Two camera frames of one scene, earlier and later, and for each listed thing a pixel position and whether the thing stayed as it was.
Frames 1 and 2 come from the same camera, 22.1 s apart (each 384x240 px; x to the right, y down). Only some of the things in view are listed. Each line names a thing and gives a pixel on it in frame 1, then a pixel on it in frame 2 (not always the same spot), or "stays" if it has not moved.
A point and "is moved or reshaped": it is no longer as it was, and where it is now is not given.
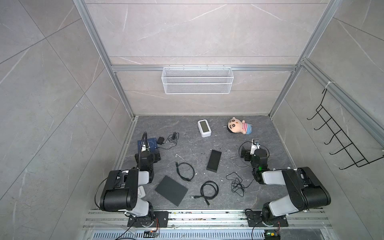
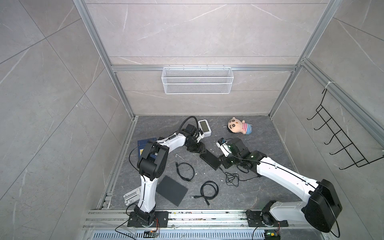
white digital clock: x=204 y=128 stays
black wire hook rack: x=359 y=159 stays
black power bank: x=214 y=160 is moved or reshaped
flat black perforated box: x=171 y=190 stays
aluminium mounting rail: x=205 y=220 stays
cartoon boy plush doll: x=235 y=125 stays
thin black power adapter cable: x=237 y=185 is moved or reshaped
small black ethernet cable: x=186 y=179 stays
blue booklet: x=152 y=144 stays
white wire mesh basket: x=197 y=80 stays
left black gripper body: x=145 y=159 -> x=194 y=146
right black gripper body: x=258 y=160 -> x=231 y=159
